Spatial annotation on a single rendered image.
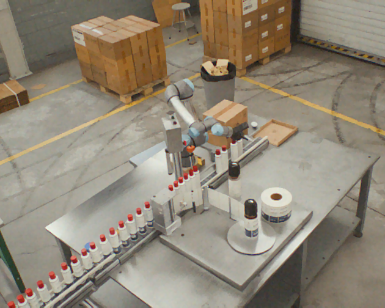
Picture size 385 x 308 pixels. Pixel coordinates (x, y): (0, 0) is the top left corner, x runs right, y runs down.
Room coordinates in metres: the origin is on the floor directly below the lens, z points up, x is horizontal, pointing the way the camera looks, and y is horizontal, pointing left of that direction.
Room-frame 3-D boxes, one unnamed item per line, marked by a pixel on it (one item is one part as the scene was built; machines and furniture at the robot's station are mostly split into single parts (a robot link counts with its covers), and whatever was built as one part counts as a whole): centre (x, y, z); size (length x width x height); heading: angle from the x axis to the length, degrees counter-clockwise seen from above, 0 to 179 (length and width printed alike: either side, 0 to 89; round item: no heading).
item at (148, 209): (2.36, 0.31, 0.98); 0.05 x 0.05 x 0.20
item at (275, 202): (2.34, -0.53, 0.95); 0.20 x 0.20 x 0.14
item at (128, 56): (6.55, 0.84, 0.45); 1.20 x 0.84 x 0.89; 38
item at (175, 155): (2.77, 0.09, 1.16); 0.04 x 0.04 x 0.67; 44
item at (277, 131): (3.39, -0.75, 0.85); 0.30 x 0.26 x 0.04; 134
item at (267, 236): (2.15, -0.33, 0.89); 0.31 x 0.31 x 0.01
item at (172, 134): (2.68, 0.10, 1.38); 0.17 x 0.10 x 0.19; 9
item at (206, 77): (5.34, -0.47, 0.43); 0.44 x 0.43 x 0.39; 36
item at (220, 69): (5.42, -0.49, 0.50); 0.42 x 0.41 x 0.28; 126
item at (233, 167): (2.55, -0.29, 1.03); 0.09 x 0.09 x 0.30
